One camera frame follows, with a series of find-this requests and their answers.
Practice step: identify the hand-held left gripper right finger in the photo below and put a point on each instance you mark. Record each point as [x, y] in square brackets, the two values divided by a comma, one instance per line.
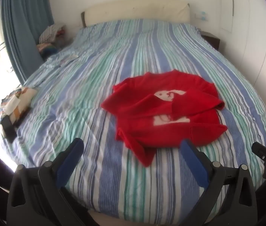
[195, 163]

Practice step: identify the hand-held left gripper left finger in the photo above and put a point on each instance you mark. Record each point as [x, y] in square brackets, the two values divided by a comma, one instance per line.
[70, 160]

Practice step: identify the red knitted sweater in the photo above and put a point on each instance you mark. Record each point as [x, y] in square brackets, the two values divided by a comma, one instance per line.
[147, 127]

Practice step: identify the pile of striped clothes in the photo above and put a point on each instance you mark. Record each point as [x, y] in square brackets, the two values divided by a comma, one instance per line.
[51, 33]

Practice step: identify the black flat device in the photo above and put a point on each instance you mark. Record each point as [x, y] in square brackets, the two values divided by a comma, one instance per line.
[8, 128]

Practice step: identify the striped bed sheet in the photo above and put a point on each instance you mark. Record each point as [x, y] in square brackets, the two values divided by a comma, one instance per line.
[88, 87]

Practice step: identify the white paper sheet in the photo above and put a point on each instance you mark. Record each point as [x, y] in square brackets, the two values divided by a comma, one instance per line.
[69, 58]

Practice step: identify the white wardrobe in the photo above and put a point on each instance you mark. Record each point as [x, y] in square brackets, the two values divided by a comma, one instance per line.
[252, 28]

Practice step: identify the colourful folded cloth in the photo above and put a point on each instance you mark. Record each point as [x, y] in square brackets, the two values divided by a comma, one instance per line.
[47, 50]

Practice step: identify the dark wooden nightstand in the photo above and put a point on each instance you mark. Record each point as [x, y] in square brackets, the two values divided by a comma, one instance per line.
[211, 40]

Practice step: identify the blue curtain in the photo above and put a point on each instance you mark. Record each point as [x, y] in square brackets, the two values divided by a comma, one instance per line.
[22, 28]

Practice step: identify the cream padded headboard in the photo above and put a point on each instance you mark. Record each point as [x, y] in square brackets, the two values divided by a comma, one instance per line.
[135, 11]

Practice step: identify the wall socket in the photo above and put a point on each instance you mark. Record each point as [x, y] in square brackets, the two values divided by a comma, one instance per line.
[201, 15]

